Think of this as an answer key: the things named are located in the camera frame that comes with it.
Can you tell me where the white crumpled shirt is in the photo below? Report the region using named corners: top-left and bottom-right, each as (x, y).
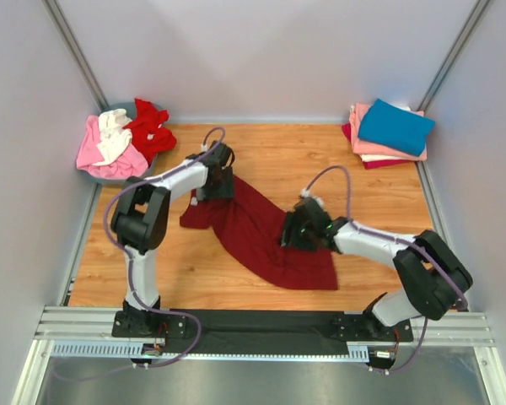
top-left (95, 108), bottom-right (132, 166)

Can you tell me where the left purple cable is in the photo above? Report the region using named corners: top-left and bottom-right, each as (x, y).
top-left (103, 127), bottom-right (228, 368)

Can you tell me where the slotted grey cable duct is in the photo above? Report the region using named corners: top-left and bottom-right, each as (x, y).
top-left (51, 341), bottom-right (369, 363)

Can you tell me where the aluminium frame rail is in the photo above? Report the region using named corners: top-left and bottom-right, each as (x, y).
top-left (35, 306), bottom-right (496, 347)

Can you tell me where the magenta folded shirt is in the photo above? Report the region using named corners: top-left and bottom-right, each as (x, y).
top-left (342, 123), bottom-right (411, 170)

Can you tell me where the blue folded shirt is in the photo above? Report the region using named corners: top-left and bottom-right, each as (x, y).
top-left (351, 99), bottom-right (435, 160)

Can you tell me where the dark red t-shirt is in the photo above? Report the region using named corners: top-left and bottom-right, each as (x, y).
top-left (180, 176), bottom-right (338, 291)

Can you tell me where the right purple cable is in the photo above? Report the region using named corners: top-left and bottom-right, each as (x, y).
top-left (303, 165), bottom-right (470, 375)

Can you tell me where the black base mat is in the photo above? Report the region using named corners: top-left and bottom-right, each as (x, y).
top-left (111, 310), bottom-right (413, 355)

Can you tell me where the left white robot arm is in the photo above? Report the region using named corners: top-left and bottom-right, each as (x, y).
top-left (110, 142), bottom-right (235, 338)

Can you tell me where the white folded shirt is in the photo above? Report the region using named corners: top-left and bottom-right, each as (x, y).
top-left (359, 154), bottom-right (404, 162)

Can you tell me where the purple cable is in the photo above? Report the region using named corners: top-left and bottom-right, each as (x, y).
top-left (103, 127), bottom-right (228, 368)
top-left (303, 165), bottom-right (470, 375)

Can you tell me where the bright red crumpled shirt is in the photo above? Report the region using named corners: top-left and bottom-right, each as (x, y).
top-left (124, 98), bottom-right (177, 165)

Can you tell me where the pink crumpled shirt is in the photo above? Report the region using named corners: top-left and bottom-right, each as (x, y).
top-left (75, 115), bottom-right (148, 181)

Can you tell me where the grey laundry basket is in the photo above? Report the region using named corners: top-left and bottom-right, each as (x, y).
top-left (78, 101), bottom-right (160, 189)

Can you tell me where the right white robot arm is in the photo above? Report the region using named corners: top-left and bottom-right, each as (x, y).
top-left (281, 197), bottom-right (473, 341)

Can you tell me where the salmon pink folded shirt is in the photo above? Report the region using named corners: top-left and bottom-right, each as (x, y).
top-left (347, 102), bottom-right (428, 162)

